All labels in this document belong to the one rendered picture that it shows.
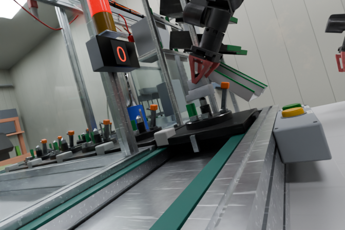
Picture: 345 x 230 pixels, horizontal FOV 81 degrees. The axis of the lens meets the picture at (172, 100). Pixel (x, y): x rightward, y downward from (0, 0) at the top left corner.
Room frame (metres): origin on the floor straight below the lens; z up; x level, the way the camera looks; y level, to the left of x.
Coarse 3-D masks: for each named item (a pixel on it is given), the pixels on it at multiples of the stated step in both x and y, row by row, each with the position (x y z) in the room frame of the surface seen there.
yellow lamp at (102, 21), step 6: (102, 12) 0.47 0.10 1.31; (108, 12) 0.48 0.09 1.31; (96, 18) 0.47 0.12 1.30; (102, 18) 0.47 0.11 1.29; (108, 18) 0.48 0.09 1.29; (96, 24) 0.47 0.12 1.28; (102, 24) 0.47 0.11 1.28; (108, 24) 0.47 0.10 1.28; (114, 24) 0.49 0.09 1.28; (96, 30) 0.48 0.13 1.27; (102, 30) 0.47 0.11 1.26; (114, 30) 0.48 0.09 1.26
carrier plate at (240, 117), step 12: (228, 120) 0.54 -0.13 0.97; (240, 120) 0.48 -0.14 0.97; (252, 120) 0.53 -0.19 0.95; (180, 132) 0.57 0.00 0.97; (192, 132) 0.51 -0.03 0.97; (204, 132) 0.48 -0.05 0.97; (216, 132) 0.47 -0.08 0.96; (228, 132) 0.45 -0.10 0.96; (240, 132) 0.44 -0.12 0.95; (156, 144) 0.56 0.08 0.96; (168, 144) 0.54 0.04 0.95
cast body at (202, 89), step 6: (204, 78) 0.59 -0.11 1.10; (192, 84) 0.58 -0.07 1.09; (198, 84) 0.57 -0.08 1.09; (204, 84) 0.58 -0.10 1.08; (210, 84) 0.59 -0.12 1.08; (192, 90) 0.59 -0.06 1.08; (198, 90) 0.58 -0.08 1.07; (204, 90) 0.57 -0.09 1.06; (210, 90) 0.57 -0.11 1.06; (186, 96) 0.62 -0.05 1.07; (192, 96) 0.59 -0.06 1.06; (198, 96) 0.58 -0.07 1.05; (204, 96) 0.57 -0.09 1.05
